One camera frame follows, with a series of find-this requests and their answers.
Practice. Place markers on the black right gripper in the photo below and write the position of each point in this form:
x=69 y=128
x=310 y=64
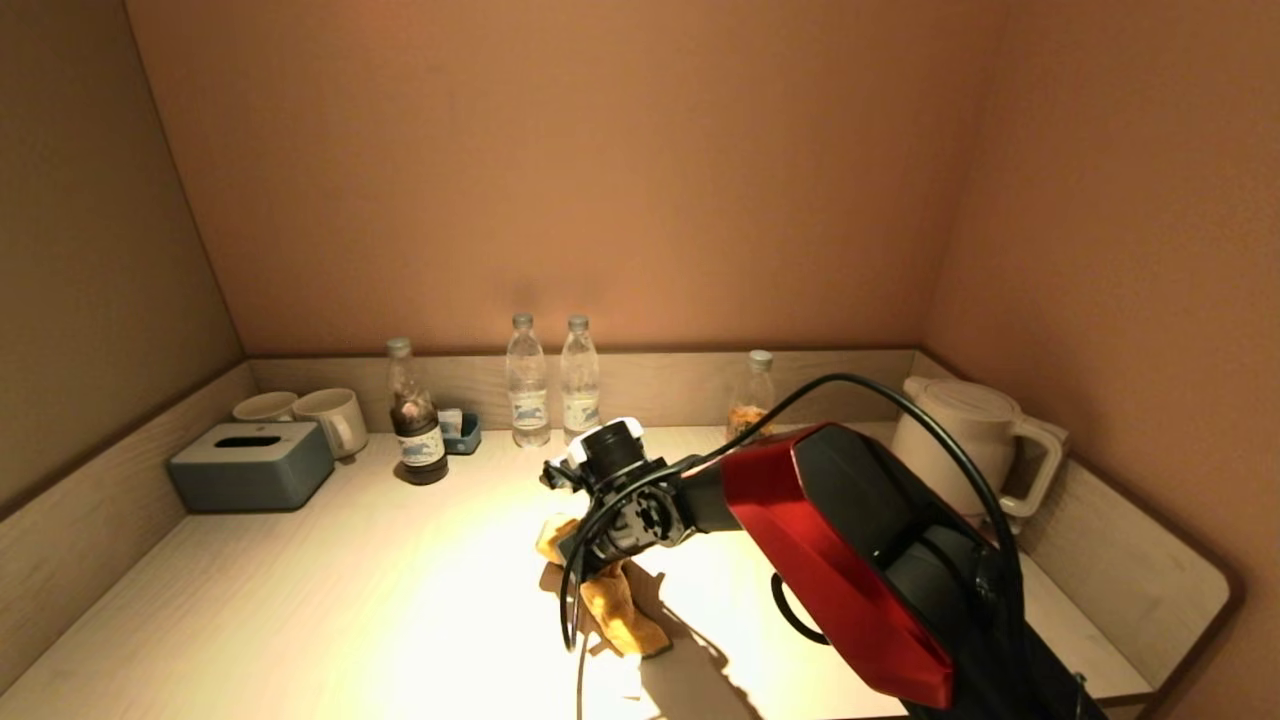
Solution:
x=592 y=550

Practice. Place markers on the orange cloth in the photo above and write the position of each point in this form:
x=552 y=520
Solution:
x=625 y=615

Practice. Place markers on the amber tea bottle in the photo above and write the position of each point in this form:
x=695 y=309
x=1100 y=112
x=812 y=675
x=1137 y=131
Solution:
x=757 y=380

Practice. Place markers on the black and red right arm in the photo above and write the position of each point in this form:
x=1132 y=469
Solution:
x=850 y=540

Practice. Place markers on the clear water bottle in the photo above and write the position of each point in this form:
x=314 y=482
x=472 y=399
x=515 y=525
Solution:
x=528 y=408
x=581 y=400

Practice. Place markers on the small blue tray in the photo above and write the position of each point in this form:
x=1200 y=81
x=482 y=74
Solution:
x=467 y=438

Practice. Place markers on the white sachet packet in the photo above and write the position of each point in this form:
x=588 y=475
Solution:
x=450 y=422

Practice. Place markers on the dark drink bottle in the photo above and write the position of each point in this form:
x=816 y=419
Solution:
x=420 y=448

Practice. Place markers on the grey-blue tissue box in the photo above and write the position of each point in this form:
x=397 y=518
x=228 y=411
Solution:
x=250 y=478

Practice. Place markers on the white electric kettle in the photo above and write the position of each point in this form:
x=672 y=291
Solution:
x=978 y=420

